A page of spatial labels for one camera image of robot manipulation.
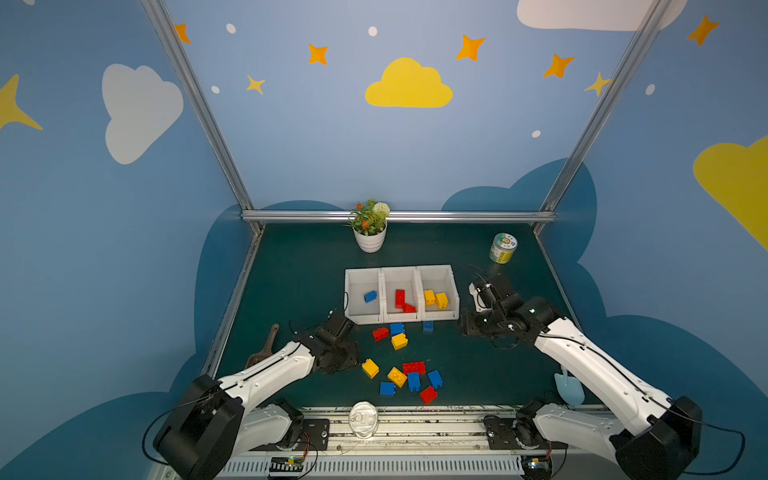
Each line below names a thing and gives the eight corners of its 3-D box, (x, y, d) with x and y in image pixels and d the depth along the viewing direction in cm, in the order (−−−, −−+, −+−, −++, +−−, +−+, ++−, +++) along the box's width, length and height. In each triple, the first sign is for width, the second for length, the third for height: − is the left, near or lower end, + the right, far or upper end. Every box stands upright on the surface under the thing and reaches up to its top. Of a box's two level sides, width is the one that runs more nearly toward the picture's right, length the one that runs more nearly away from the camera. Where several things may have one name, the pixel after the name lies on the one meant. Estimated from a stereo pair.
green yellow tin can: (492, 264, 112) (499, 250, 106) (487, 246, 118) (493, 232, 112) (512, 264, 112) (520, 250, 106) (506, 246, 118) (513, 232, 112)
